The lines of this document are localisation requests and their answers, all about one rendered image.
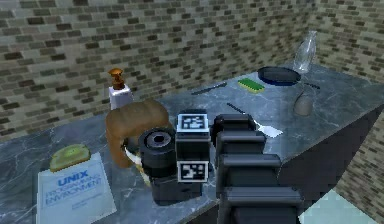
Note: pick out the brown bread loaf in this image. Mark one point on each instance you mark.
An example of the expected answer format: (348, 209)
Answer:
(133, 117)

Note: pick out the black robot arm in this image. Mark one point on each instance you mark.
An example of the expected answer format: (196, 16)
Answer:
(246, 173)

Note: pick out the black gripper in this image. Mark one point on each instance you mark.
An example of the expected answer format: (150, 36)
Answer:
(157, 156)

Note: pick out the dark blue frying pan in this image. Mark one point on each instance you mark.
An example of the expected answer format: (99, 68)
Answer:
(278, 76)

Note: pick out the green and yellow sponge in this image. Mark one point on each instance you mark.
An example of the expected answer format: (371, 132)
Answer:
(251, 85)

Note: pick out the white soap dispenser brown pump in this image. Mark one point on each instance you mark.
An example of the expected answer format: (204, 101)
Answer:
(120, 96)

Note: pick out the clear grey drinking glass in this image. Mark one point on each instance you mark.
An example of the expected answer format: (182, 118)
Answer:
(303, 105)

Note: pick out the black knife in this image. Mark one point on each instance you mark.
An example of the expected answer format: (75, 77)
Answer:
(209, 88)

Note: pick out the grey marble kitchen counter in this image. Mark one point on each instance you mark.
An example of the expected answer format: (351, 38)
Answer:
(206, 103)

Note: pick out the white and blue book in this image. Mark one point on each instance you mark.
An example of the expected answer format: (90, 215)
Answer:
(75, 193)

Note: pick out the clear glass bottle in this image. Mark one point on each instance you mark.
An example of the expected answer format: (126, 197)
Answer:
(305, 53)

